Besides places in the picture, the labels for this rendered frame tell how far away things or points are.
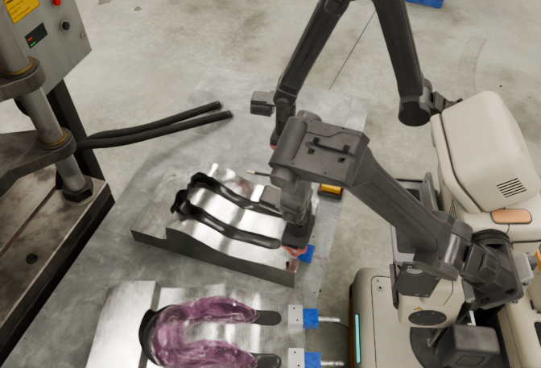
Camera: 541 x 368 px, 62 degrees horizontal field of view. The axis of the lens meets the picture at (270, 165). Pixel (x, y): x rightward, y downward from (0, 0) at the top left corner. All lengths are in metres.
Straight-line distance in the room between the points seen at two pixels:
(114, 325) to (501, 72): 3.17
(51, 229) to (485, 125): 1.24
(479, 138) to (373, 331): 1.09
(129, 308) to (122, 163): 1.66
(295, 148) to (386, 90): 2.64
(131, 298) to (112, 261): 0.23
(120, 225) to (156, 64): 2.14
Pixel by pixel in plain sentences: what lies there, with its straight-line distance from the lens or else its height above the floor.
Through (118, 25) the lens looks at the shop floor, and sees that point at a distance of 3.99.
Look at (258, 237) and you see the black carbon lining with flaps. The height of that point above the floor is 0.88.
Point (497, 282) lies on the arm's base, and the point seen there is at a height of 1.21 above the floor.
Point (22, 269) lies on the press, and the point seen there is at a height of 0.79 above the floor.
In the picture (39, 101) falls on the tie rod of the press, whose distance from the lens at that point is 1.33.
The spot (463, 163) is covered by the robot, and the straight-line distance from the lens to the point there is 0.92.
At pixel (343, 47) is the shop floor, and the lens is 3.60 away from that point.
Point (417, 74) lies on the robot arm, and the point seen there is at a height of 1.34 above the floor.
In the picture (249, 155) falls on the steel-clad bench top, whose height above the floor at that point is 0.80.
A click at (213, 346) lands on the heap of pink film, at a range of 1.12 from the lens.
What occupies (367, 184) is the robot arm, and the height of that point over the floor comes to 1.48.
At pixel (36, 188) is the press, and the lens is 1.69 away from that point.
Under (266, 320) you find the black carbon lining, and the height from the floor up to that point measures 0.85.
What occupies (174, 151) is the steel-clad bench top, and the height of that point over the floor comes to 0.80.
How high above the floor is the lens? 1.96
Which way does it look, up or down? 48 degrees down
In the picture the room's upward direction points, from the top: 1 degrees clockwise
